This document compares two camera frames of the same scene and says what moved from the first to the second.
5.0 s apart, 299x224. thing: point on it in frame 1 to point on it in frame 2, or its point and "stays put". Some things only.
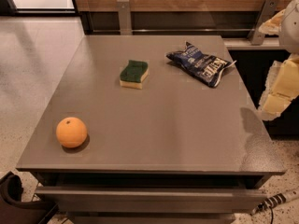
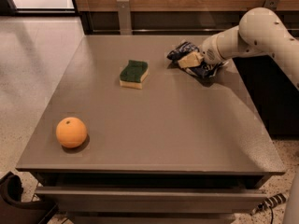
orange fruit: (71, 132) stays put
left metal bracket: (123, 13) stays put
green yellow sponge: (134, 74) stays put
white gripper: (291, 27) to (209, 52)
